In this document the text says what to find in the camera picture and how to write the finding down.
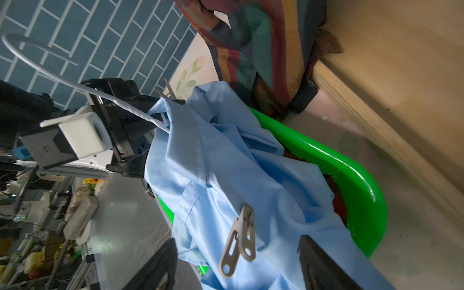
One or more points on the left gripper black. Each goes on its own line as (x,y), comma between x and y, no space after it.
(127,131)

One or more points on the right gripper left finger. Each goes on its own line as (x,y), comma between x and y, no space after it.
(159,271)

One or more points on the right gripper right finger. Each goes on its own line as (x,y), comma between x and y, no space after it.
(320,271)

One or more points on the light blue shirt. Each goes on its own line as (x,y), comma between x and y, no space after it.
(215,158)

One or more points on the white wire hanger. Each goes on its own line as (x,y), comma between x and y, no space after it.
(12,41)

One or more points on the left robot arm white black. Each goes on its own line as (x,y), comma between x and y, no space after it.
(22,111)

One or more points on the green plastic basket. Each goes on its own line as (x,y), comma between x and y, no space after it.
(357,198)

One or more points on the dark multicolour plaid shirt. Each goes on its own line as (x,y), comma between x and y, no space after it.
(265,50)

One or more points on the wooden clothes rack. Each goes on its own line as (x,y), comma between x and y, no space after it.
(400,77)

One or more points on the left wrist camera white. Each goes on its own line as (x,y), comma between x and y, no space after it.
(65,139)

